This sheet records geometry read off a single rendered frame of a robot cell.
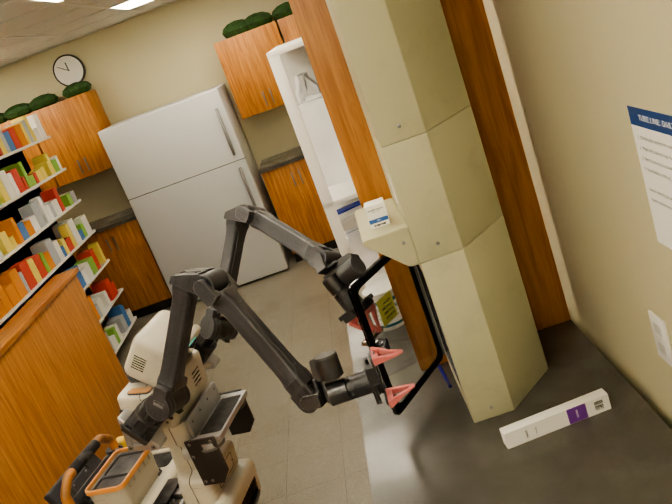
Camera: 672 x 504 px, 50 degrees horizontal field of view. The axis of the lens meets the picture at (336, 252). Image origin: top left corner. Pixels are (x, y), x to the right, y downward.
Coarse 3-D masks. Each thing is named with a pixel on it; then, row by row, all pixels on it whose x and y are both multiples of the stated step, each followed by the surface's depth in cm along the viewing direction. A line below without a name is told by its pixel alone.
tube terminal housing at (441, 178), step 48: (432, 144) 169; (480, 144) 182; (432, 192) 172; (480, 192) 182; (432, 240) 175; (480, 240) 181; (432, 288) 179; (480, 288) 181; (480, 336) 183; (528, 336) 196; (480, 384) 187; (528, 384) 195
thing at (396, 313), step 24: (360, 288) 189; (384, 288) 197; (408, 288) 207; (384, 312) 196; (408, 312) 205; (384, 336) 195; (408, 336) 204; (408, 360) 203; (432, 360) 213; (384, 384) 193
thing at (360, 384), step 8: (368, 368) 171; (352, 376) 175; (360, 376) 174; (368, 376) 172; (352, 384) 173; (360, 384) 173; (368, 384) 173; (360, 392) 173; (368, 392) 174; (376, 392) 174; (376, 400) 174
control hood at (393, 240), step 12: (360, 216) 197; (396, 216) 185; (360, 228) 186; (384, 228) 179; (396, 228) 176; (372, 240) 175; (384, 240) 175; (396, 240) 175; (408, 240) 175; (384, 252) 176; (396, 252) 176; (408, 252) 176; (408, 264) 177
